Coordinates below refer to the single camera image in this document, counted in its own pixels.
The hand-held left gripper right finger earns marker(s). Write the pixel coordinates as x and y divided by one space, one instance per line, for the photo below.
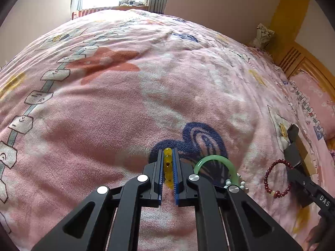
176 172

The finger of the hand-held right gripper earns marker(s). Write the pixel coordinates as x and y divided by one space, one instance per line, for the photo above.
294 157
293 133

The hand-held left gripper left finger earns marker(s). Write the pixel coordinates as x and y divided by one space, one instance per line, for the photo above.
157 172

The person's right hand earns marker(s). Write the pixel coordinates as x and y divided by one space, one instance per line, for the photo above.
320 234

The pink printed pillow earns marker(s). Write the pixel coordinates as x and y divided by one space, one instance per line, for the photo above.
314 96

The green jade bangle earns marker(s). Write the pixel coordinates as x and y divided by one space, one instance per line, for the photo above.
234 171

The wooden headboard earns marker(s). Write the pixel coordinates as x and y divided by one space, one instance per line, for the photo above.
301 60

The pink printed blanket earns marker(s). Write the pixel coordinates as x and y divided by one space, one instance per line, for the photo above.
110 104

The white crumpled paper bag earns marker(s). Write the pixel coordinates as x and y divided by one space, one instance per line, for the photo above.
263 35

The small windowsill clutter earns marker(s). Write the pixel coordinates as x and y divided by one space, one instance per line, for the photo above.
132 2

